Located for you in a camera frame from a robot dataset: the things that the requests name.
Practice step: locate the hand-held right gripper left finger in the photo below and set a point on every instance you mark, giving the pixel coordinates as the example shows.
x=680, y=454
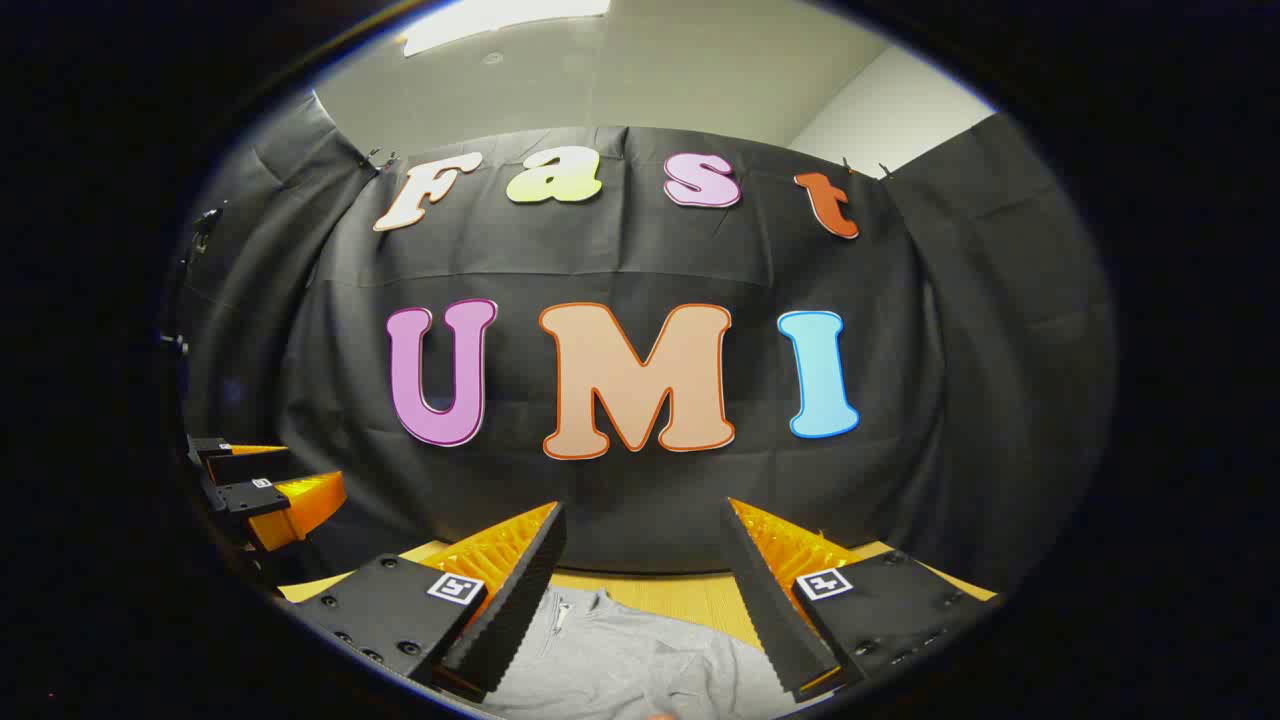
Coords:
x=520, y=600

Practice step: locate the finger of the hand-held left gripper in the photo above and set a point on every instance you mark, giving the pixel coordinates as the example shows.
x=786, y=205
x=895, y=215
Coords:
x=250, y=468
x=250, y=497

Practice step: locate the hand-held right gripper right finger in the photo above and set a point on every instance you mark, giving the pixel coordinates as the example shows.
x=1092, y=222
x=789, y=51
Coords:
x=765, y=600

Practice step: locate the grey zip-neck sweatshirt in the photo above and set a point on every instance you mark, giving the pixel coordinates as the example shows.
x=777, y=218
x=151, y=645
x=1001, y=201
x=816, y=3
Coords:
x=620, y=660

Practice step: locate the black backdrop cloth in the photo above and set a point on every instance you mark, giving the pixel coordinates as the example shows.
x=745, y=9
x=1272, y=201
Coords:
x=650, y=250

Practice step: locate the ceiling light panel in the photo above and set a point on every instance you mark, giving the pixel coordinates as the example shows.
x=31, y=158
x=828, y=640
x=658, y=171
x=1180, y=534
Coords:
x=500, y=20

